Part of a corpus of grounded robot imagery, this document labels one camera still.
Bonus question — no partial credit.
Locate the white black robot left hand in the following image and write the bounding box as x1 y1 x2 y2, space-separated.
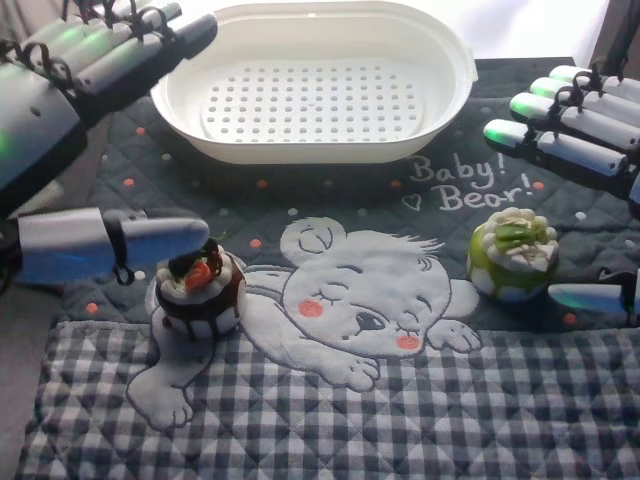
0 0 219 297

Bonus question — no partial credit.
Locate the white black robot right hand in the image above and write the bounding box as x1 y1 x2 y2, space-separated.
482 62 640 329

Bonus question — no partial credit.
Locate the green kiwi toy cake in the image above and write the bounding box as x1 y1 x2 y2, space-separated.
466 207 560 303

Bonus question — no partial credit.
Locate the chocolate strawberry toy cake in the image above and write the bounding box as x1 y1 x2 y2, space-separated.
154 237 247 342

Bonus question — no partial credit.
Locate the white perforated drain insert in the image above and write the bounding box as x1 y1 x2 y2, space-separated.
200 62 432 144

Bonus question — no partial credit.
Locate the white oval plastic basin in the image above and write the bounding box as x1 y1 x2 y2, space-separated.
149 2 479 165

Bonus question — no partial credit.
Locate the grey bear print quilt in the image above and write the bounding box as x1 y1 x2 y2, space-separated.
14 54 640 480

